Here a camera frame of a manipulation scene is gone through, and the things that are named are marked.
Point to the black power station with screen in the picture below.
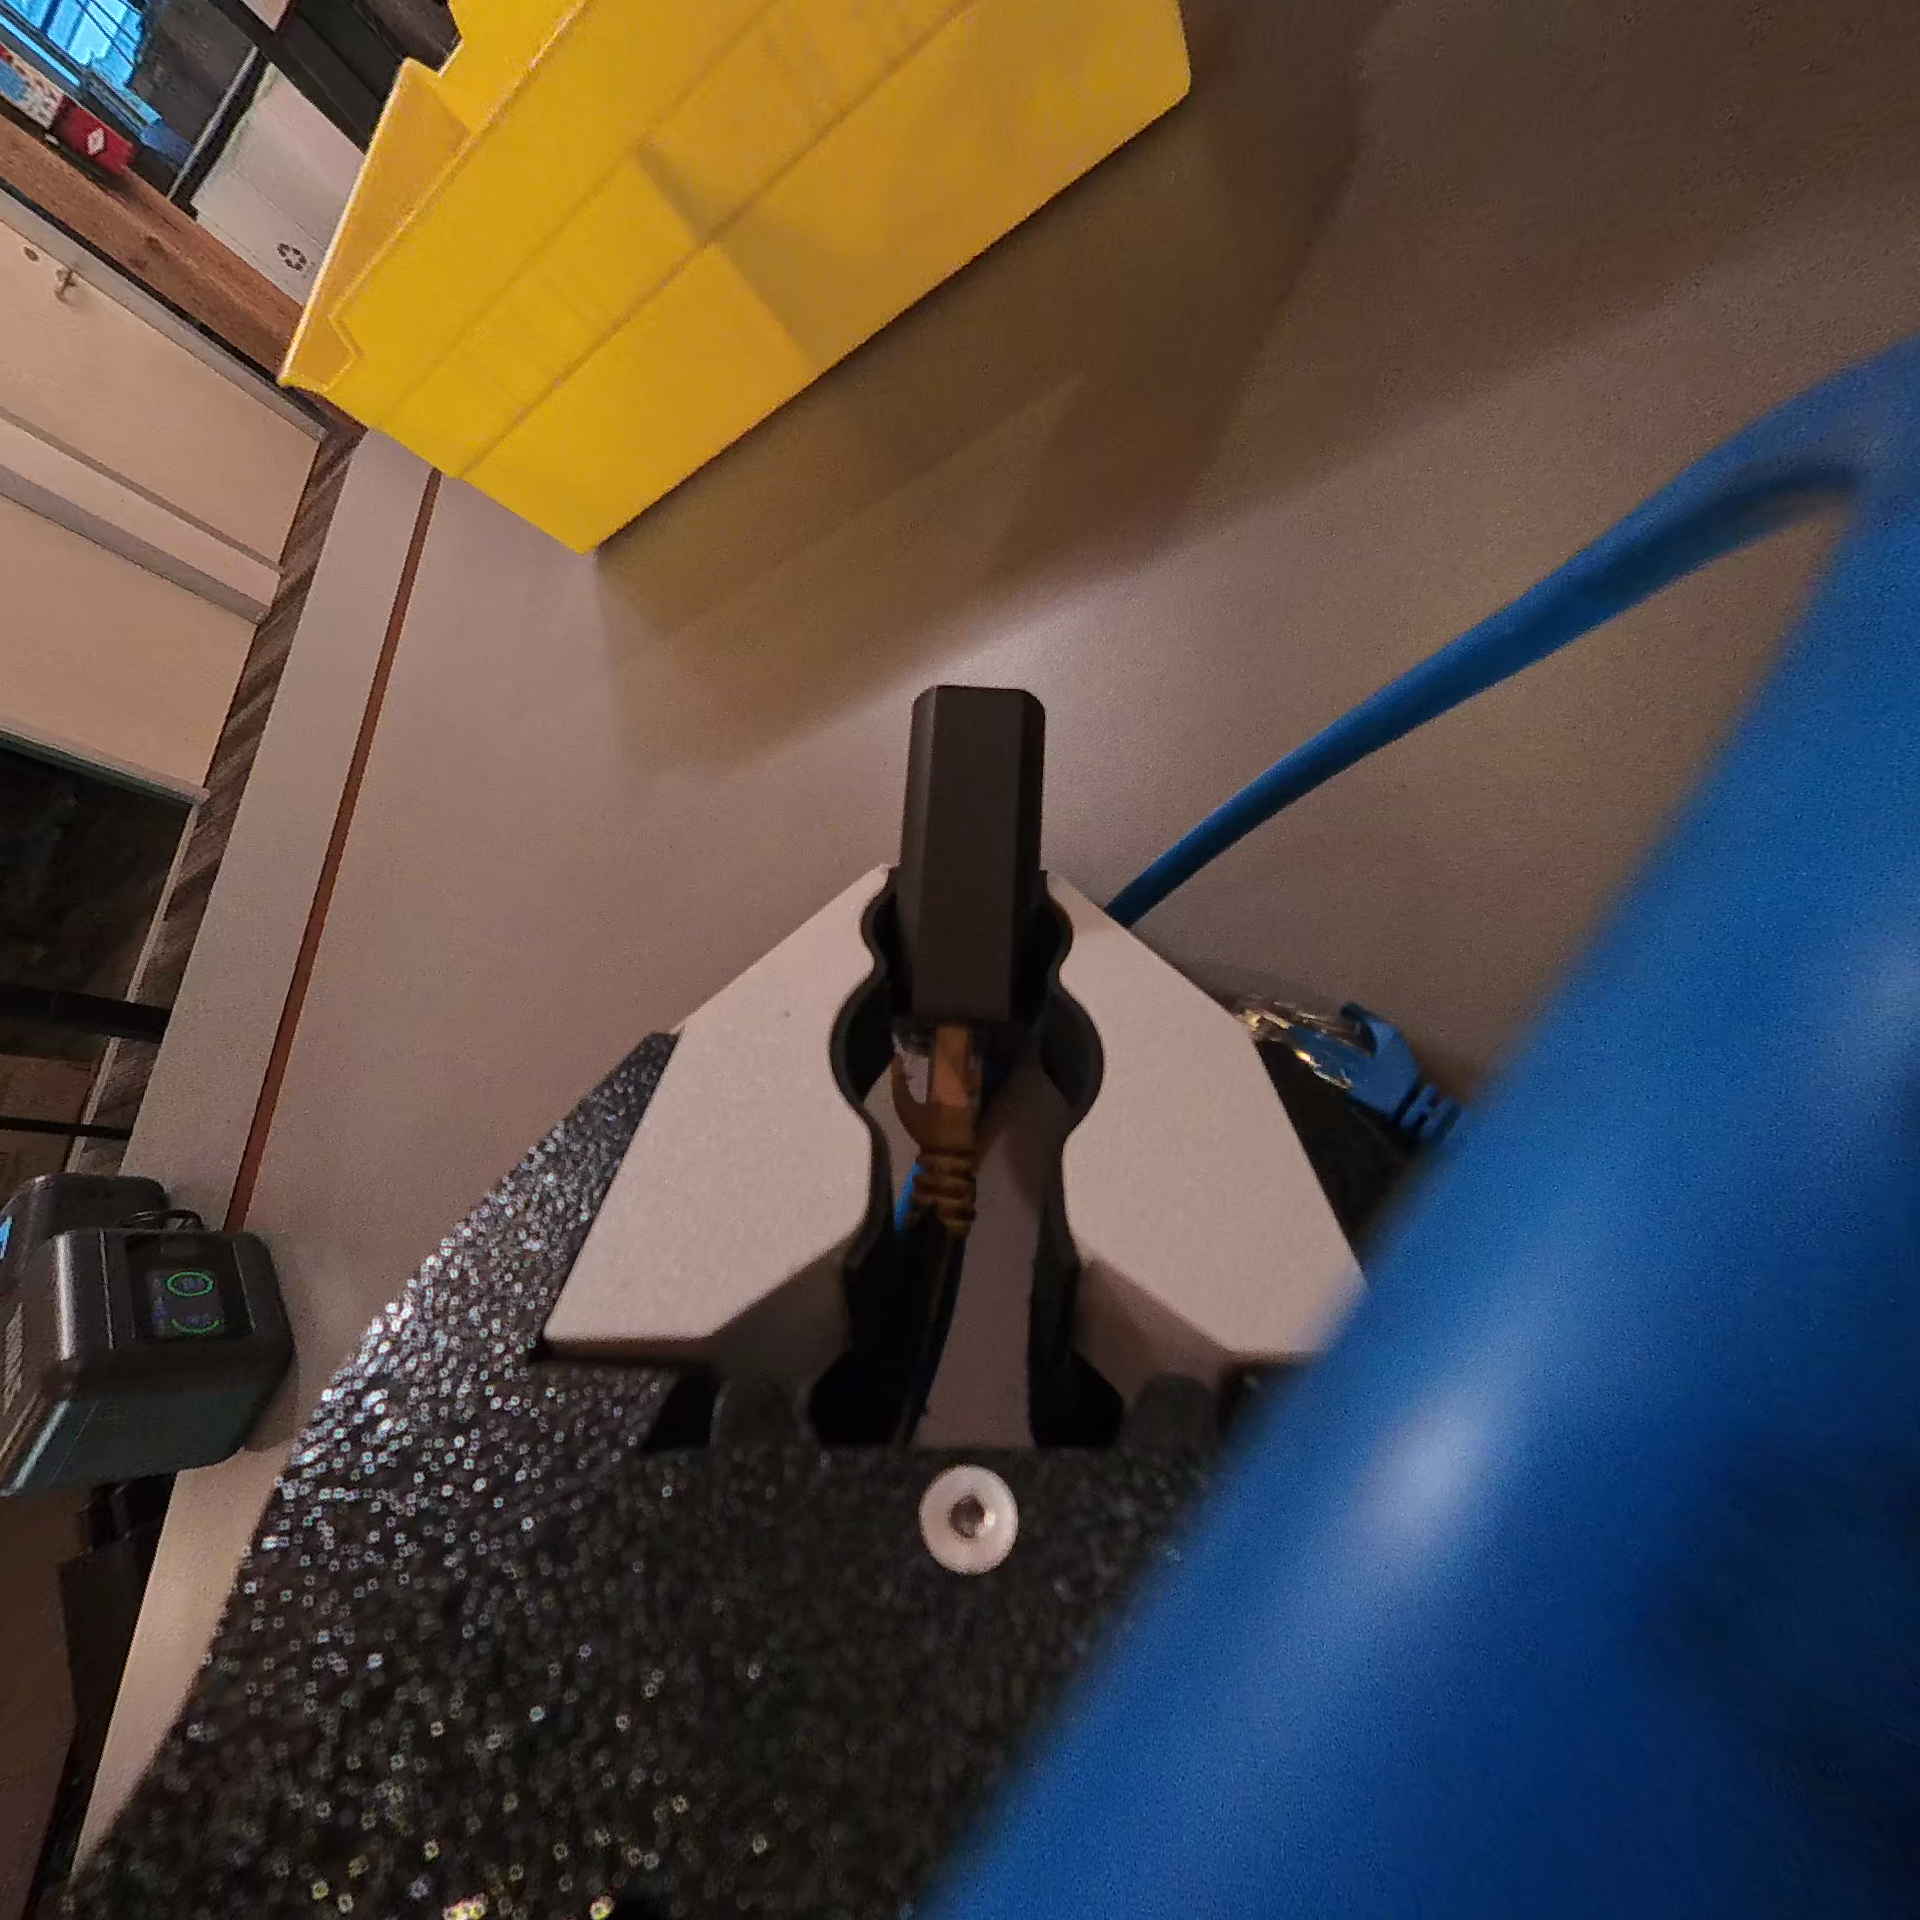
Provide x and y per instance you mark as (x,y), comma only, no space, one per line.
(90,1348)

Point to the white cabinet with wooden top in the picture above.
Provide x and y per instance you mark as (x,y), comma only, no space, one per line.
(105,494)

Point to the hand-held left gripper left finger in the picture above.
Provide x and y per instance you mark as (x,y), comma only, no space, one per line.
(720,1185)

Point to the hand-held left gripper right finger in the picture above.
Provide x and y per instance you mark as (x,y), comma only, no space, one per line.
(1200,1185)

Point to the black ethernet port adapter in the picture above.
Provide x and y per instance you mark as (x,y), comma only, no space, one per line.
(968,839)

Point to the white recycling bin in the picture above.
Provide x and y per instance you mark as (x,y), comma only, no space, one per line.
(278,195)

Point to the yellow plastic bin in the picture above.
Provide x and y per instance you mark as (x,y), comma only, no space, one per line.
(674,254)

